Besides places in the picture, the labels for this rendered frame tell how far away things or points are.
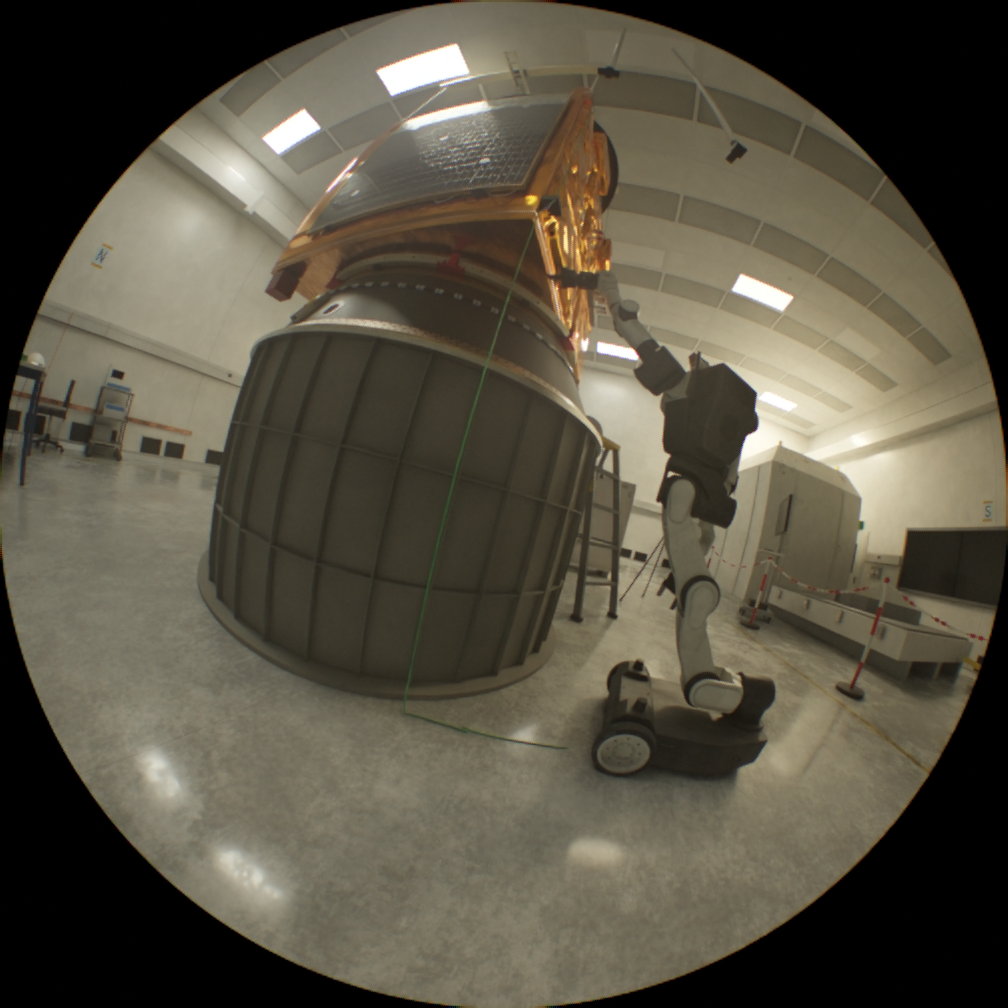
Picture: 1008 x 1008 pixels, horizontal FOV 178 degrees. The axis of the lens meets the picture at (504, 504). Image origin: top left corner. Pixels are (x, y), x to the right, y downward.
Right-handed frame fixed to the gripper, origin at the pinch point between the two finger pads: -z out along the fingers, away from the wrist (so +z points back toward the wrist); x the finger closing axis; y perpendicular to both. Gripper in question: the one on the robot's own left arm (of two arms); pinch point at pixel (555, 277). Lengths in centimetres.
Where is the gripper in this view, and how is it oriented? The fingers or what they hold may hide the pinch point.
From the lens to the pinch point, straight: 159.2
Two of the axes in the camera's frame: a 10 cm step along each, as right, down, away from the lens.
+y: 2.5, -9.7, -0.1
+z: 9.3, 2.5, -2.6
